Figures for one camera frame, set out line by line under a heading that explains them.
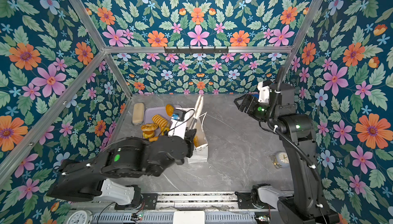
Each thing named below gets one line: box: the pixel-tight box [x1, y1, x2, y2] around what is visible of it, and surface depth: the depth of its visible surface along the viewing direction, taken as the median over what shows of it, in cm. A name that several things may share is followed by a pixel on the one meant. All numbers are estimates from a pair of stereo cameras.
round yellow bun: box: [142, 130, 155, 139], surface depth 93 cm
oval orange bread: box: [165, 104, 175, 118], surface depth 106 cm
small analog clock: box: [274, 150, 290, 169], surface depth 85 cm
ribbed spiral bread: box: [151, 114, 170, 134], surface depth 101 cm
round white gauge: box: [66, 209, 93, 224], surface depth 68 cm
